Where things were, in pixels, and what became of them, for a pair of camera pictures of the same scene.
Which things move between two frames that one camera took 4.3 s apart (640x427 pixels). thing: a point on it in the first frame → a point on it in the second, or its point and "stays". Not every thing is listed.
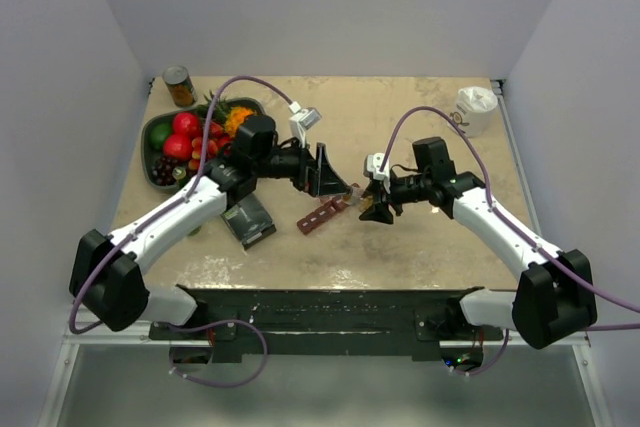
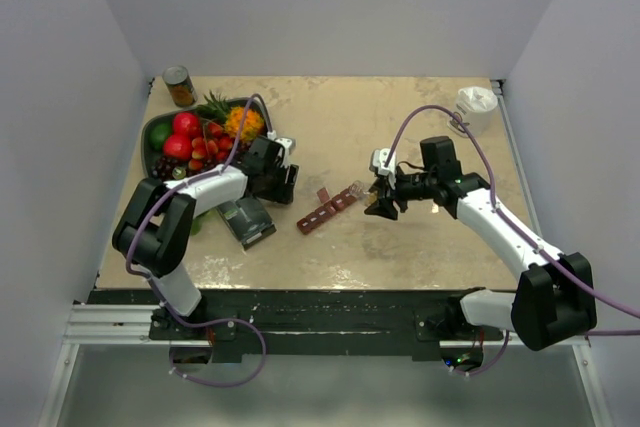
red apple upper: (185, 123) stays
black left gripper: (316, 176) → (283, 193)
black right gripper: (379, 211) stays
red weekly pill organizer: (331, 204) stays
